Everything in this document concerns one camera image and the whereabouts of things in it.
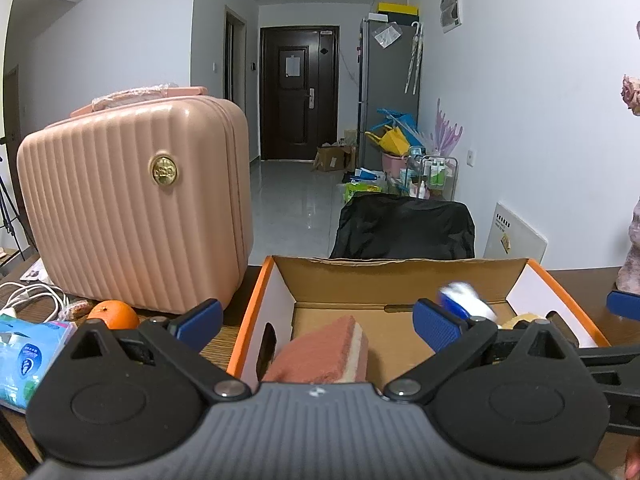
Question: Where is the blue plastic bag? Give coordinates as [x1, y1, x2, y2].
[376, 108, 420, 141]

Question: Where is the white electrical panel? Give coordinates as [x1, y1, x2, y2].
[440, 0, 464, 35]

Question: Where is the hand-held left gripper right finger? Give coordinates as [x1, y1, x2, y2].
[383, 298, 567, 404]

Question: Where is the pink layered sponge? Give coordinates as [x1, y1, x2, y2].
[261, 315, 370, 385]

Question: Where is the dark brown entrance door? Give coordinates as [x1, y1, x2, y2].
[259, 25, 341, 162]

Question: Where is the paper sheet on refrigerator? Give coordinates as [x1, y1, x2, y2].
[374, 24, 404, 50]

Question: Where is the orange fruit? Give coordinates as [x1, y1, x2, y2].
[86, 299, 141, 331]

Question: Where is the pink ribbed suitcase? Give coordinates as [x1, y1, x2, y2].
[16, 85, 254, 315]

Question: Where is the yellow box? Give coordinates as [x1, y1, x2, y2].
[376, 2, 420, 17]

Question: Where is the yellow bag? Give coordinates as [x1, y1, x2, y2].
[365, 127, 411, 157]

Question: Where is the metal trolley with bottles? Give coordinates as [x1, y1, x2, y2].
[400, 147, 459, 201]

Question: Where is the red cardboard box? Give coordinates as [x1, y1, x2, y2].
[226, 255, 612, 394]

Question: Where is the folded white umbrella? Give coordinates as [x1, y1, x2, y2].
[404, 22, 425, 95]

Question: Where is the pink bucket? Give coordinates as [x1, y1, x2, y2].
[382, 152, 409, 179]

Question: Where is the brown cardboard box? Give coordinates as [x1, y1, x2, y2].
[312, 145, 354, 172]

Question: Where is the side room door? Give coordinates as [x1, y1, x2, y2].
[223, 5, 249, 111]

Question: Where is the pink ceramic vase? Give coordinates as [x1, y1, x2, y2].
[615, 195, 640, 294]

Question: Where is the black tripod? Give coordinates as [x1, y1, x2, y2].
[0, 135, 26, 261]

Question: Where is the blue pocket tissue pack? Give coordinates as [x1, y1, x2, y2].
[437, 282, 499, 322]

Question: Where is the white cable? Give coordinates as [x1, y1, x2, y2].
[0, 280, 71, 321]

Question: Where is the black fabric chair back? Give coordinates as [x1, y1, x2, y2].
[329, 195, 476, 260]

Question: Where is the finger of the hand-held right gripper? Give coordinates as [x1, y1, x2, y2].
[548, 311, 640, 367]
[606, 290, 640, 322]

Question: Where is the blue soft tissue pack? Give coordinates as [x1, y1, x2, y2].
[0, 314, 79, 415]

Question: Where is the white panel board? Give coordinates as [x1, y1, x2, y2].
[482, 201, 550, 267]

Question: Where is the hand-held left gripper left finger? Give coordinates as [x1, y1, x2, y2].
[69, 298, 252, 404]

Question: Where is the grey refrigerator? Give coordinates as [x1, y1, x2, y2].
[359, 16, 425, 181]

